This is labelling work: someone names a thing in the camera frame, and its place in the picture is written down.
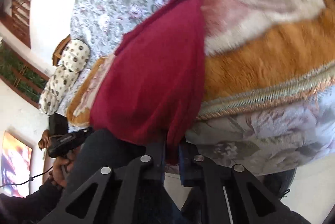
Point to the cream dotted pillow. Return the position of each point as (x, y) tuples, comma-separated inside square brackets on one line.
[(64, 77)]

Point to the dark red knit sweater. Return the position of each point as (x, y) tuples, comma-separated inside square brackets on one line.
[(155, 85)]

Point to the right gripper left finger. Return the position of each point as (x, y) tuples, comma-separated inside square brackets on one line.
[(114, 195)]

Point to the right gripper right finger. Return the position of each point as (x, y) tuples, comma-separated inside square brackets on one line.
[(227, 195)]

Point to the wooden chair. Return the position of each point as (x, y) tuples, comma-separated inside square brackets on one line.
[(59, 49)]

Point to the left forearm dark sleeve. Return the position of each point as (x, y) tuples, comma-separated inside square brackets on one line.
[(34, 207)]

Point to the orange cream fleece blanket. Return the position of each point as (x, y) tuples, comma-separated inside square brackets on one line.
[(287, 62)]

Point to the floral grey bedsheet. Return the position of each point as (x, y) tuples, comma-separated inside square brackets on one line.
[(265, 141)]

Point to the person's left hand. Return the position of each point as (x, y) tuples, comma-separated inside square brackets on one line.
[(61, 165)]

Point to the framed wall picture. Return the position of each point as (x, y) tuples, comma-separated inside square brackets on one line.
[(15, 166)]

